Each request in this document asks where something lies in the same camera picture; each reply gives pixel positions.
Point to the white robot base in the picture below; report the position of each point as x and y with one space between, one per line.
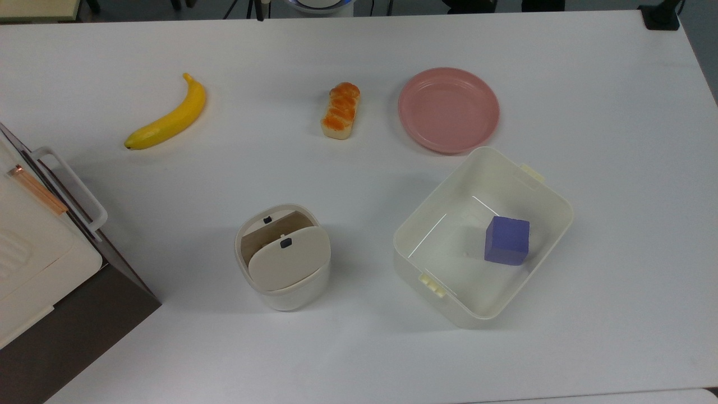
321 5

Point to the white desktop trash can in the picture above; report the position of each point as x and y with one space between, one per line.
291 297

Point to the glazed bread loaf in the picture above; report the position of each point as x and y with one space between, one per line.
341 112

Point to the beige swing lid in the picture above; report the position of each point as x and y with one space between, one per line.
289 264

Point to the white plastic storage bin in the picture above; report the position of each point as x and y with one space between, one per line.
449 247

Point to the pink round plate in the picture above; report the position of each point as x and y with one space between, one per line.
449 109

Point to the blue cube block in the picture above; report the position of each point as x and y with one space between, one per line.
507 241

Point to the yellow banana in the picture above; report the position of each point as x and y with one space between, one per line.
174 119

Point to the black tripod legs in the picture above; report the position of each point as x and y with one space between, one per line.
259 10

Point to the copper coloured bar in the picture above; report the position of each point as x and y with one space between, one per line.
39 191

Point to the white oven with dark door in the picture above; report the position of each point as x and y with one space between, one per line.
33 264

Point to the black table clamp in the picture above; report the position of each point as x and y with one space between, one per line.
659 19

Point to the beige side table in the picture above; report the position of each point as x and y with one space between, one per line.
33 8

